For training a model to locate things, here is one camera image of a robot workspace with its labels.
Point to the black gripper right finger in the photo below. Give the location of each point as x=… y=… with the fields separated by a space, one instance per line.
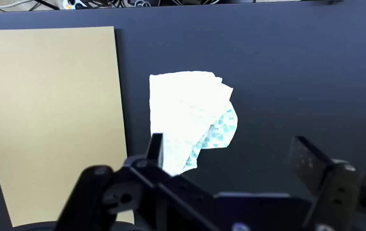
x=308 y=164

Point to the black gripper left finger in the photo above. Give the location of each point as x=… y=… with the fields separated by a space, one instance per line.
x=156 y=147

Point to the tan cardboard sheet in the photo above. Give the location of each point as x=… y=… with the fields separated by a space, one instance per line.
x=51 y=123

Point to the white patterned cloth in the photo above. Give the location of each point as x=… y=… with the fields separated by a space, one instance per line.
x=184 y=113

